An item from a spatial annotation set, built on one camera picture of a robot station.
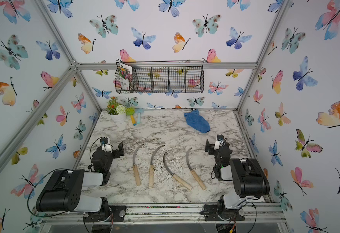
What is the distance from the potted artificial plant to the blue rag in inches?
18.4

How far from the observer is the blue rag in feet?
3.61

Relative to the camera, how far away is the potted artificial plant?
103 cm
